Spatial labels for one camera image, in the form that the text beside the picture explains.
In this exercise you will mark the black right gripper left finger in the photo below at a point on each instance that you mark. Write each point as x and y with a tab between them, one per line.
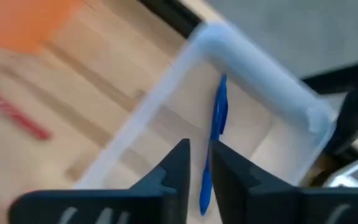
154	205

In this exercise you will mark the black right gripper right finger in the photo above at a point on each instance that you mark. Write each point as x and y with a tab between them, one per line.
259	205

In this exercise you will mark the dark blue pen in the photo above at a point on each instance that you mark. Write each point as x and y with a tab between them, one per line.
219	109

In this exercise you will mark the clear plastic bin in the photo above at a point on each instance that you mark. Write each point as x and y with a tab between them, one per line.
259	71

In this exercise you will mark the red crayon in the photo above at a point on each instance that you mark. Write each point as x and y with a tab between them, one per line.
14	115

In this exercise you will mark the orange plastic bin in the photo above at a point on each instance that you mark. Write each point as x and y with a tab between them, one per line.
20	21

